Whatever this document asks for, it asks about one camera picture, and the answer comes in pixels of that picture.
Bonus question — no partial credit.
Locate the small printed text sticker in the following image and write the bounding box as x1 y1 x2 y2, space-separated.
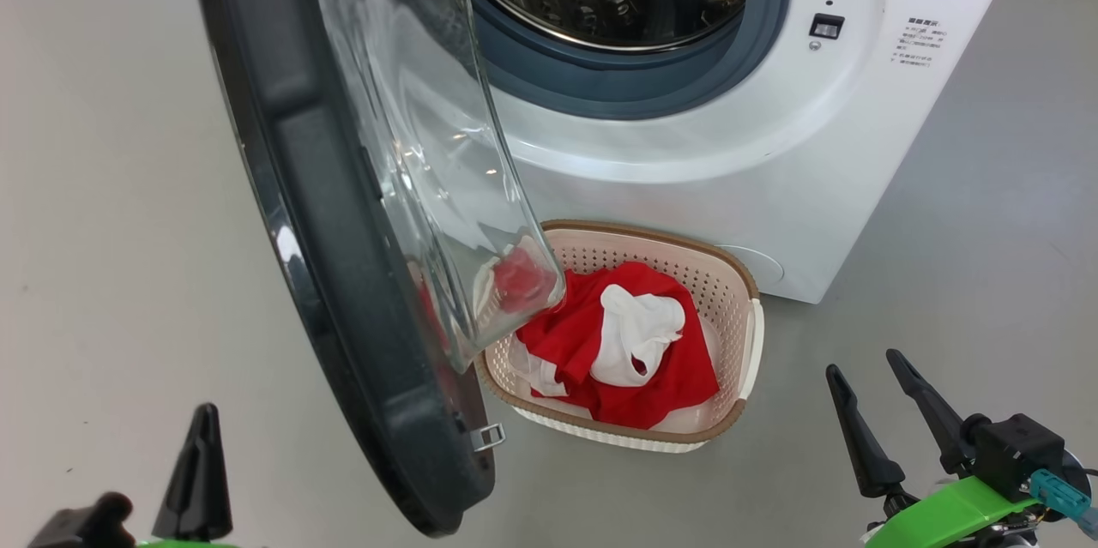
890 16 949 69

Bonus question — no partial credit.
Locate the teal right camera connector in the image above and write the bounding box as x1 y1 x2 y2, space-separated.
1029 469 1098 540

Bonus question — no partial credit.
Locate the white washing machine body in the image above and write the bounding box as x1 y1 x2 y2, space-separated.
343 0 1033 305

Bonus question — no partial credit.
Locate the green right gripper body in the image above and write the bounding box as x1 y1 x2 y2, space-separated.
862 475 1052 548

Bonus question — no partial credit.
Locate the cream perforated laundry basket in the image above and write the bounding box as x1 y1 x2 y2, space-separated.
474 220 765 454

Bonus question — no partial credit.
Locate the grey rubber door gasket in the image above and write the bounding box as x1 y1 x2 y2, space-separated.
375 0 792 121

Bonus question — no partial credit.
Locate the round white filter cover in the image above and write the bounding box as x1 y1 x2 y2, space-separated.
739 244 786 285

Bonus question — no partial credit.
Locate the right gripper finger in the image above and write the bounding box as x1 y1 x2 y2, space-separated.
825 364 908 499
886 348 987 478

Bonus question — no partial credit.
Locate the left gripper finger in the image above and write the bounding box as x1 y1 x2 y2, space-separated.
152 403 234 542

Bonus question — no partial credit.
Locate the black glass washing machine door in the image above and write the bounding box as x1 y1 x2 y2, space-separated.
185 0 567 539

